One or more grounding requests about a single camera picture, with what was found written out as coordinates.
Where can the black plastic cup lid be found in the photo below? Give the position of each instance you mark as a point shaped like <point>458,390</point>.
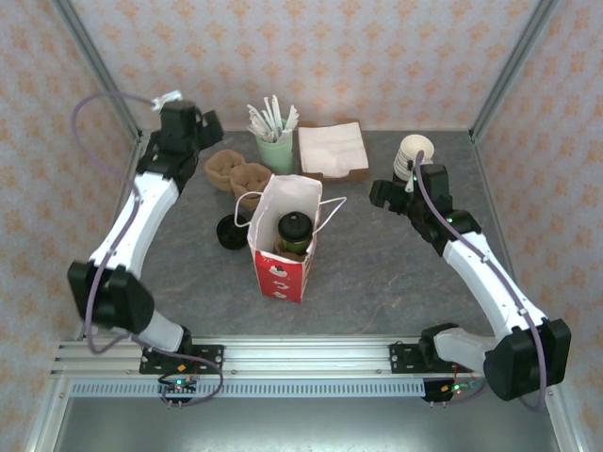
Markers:
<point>296,225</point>
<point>232,231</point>

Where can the red white paper gift bag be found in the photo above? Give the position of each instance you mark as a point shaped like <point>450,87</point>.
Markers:
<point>282,278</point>

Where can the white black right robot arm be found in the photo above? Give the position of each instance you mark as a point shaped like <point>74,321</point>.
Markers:
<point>490,278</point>

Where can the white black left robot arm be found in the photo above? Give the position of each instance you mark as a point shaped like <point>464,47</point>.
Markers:
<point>136,221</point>

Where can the brown pulp cup carrier stack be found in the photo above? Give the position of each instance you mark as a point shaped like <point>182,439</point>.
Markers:
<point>235,172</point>

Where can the white paper cup stack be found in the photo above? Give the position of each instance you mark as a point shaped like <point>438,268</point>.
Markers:
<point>410,150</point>

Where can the mint green holder cup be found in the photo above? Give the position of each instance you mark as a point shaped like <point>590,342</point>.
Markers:
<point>275,155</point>

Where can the small circuit board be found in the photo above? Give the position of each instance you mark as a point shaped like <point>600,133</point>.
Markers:
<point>178,386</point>
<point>454,388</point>

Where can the aluminium side rail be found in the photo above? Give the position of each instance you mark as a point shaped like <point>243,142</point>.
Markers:
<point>118,226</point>
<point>492,188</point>

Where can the aluminium frame post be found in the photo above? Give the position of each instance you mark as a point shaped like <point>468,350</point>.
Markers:
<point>94,68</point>
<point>513,68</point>

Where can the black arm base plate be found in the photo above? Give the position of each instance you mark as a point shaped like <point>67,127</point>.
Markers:
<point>400,359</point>
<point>214,359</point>

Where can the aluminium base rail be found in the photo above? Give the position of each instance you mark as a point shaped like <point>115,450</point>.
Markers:
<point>306,358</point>

